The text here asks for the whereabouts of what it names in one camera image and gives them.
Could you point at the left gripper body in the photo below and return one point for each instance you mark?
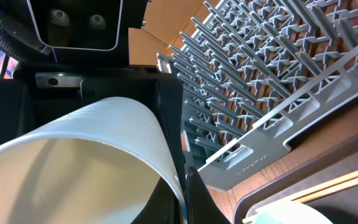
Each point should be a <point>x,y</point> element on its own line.
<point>39,93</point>

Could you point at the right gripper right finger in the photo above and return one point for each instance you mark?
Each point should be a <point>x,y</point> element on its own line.
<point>199,202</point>

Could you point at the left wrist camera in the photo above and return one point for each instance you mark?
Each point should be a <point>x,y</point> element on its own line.
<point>70,32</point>

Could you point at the grey dishwasher rack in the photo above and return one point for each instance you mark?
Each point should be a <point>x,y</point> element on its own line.
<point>255,75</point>

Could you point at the light blue bowl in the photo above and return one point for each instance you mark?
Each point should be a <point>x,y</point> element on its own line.
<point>289,212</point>

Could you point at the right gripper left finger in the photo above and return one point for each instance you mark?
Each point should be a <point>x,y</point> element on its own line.
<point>161,208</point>

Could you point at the white cup with rice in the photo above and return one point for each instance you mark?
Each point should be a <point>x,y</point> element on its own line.
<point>98,164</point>

